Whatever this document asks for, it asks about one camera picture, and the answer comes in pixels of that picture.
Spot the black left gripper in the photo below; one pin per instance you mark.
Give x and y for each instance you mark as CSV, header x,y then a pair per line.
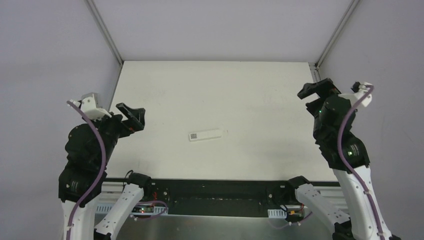
x,y
125,120

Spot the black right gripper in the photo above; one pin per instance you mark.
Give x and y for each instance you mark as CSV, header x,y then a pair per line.
x,y
322,93

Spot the white remote control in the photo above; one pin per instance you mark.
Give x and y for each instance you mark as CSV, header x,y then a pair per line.
x,y
203,135

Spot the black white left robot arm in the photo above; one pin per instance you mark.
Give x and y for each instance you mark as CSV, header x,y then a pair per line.
x,y
89,149

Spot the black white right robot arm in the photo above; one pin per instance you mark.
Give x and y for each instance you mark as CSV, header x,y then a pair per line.
x,y
346,155

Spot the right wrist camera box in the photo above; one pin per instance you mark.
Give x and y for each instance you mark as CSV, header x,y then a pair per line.
x,y
361,96

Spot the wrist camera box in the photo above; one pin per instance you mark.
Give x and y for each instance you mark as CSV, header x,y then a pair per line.
x,y
90,105
361,96

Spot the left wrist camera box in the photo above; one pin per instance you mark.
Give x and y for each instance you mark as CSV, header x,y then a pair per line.
x,y
90,105

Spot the aluminium frame rail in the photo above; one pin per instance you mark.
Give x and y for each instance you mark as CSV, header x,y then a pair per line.
x,y
267,132

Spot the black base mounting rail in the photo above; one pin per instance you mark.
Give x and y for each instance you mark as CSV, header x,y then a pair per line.
x,y
221,198

